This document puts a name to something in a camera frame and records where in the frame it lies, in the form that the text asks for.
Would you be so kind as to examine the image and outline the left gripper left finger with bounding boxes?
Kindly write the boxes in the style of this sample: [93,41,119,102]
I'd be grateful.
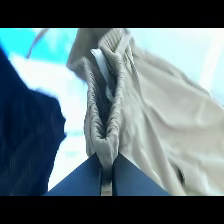
[44,152,103,197]

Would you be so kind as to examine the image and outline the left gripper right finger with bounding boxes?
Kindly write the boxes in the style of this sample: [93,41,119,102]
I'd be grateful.
[112,152,172,197]

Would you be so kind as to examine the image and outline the brown trousers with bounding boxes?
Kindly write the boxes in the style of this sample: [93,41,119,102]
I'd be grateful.
[65,28,224,197]

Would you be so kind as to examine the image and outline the black garment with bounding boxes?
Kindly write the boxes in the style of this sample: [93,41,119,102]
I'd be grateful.
[0,46,68,197]

